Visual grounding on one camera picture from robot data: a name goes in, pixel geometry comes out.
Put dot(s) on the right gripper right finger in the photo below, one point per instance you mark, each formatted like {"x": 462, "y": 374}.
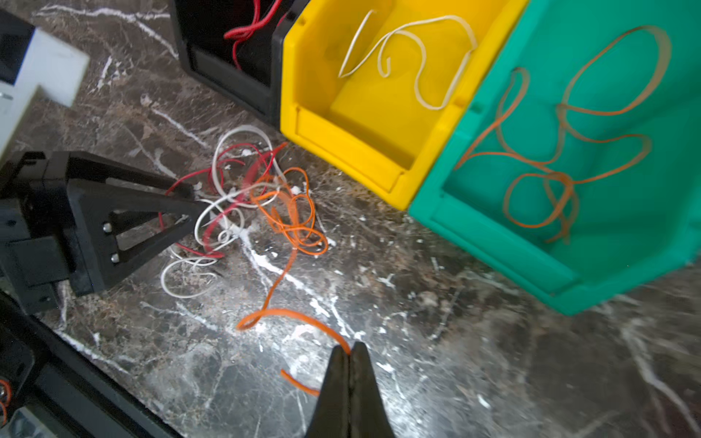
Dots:
{"x": 367, "y": 416}

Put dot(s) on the green plastic bin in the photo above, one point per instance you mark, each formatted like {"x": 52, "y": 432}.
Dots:
{"x": 575, "y": 171}

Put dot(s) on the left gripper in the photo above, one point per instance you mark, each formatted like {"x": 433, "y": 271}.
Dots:
{"x": 123, "y": 219}

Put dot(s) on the yellow plastic bin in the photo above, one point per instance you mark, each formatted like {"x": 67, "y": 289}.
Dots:
{"x": 376, "y": 88}

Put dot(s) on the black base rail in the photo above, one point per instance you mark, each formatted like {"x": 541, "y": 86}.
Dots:
{"x": 48, "y": 389}

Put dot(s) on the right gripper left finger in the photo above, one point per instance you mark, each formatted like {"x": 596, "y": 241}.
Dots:
{"x": 332, "y": 412}

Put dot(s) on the black plastic bin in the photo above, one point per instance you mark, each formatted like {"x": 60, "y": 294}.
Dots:
{"x": 236, "y": 48}

